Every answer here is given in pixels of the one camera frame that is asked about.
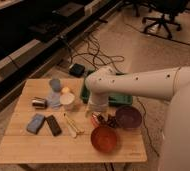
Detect orange plastic bowl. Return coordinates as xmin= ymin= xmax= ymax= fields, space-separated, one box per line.
xmin=91 ymin=126 xmax=118 ymax=153

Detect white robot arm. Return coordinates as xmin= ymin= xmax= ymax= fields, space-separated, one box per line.
xmin=85 ymin=66 xmax=190 ymax=171

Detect wooden table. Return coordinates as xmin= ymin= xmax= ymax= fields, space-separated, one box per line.
xmin=0 ymin=79 xmax=147 ymax=164

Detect blue sponge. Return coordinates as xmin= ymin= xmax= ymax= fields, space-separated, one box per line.
xmin=26 ymin=114 xmax=45 ymax=134

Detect black power box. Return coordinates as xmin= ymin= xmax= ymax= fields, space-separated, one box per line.
xmin=69 ymin=63 xmax=85 ymax=77

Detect yellow tongs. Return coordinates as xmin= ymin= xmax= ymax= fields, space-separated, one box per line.
xmin=64 ymin=114 xmax=84 ymax=138

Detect purple bowl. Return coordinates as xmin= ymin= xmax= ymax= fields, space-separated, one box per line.
xmin=115 ymin=106 xmax=142 ymax=130

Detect small yellow object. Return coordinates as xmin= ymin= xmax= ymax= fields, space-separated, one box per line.
xmin=61 ymin=87 xmax=70 ymax=94

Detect black office chair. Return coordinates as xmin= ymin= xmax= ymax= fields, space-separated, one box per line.
xmin=128 ymin=0 xmax=190 ymax=39

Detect black rectangular block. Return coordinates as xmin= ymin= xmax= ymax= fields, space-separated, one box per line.
xmin=46 ymin=115 xmax=62 ymax=136

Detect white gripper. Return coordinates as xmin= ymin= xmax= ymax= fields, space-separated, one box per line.
xmin=87 ymin=93 xmax=109 ymax=114

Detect silver metal can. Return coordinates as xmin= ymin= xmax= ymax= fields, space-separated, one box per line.
xmin=32 ymin=97 xmax=47 ymax=109

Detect blue plastic cup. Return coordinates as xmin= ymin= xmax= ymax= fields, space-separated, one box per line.
xmin=49 ymin=78 xmax=61 ymax=92

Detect green plastic tray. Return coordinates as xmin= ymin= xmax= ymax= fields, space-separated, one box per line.
xmin=80 ymin=70 xmax=133 ymax=107

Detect dark grape bunch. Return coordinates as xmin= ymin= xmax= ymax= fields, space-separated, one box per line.
xmin=97 ymin=115 xmax=118 ymax=128

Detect red pepper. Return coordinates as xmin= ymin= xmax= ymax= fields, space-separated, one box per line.
xmin=90 ymin=114 xmax=99 ymax=128

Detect black floor cables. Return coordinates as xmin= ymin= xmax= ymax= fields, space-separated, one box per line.
xmin=59 ymin=31 xmax=126 ymax=74

